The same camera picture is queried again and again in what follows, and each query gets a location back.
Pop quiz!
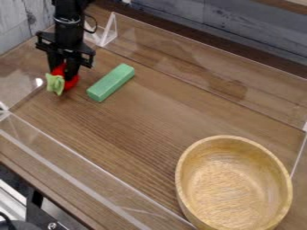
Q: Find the black metal clamp base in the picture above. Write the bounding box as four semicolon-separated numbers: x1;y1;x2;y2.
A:
25;206;82;230

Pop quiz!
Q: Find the green rectangular block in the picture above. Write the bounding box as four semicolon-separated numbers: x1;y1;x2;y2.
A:
86;64;134;102

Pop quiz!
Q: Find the clear acrylic enclosure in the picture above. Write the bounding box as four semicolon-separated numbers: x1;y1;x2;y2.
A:
0;10;307;230

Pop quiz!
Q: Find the wooden bowl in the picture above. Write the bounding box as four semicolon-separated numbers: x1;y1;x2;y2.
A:
174;135;292;230

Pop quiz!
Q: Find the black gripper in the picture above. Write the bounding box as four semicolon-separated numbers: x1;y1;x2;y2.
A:
36;31;96;81

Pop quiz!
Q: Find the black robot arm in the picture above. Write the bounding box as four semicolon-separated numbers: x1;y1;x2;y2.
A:
36;0;97;81

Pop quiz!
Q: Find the black cable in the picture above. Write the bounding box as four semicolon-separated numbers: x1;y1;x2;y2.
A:
0;211;17;230

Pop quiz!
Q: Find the red plush radish toy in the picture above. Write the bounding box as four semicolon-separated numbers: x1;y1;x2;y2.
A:
45;63;78;96

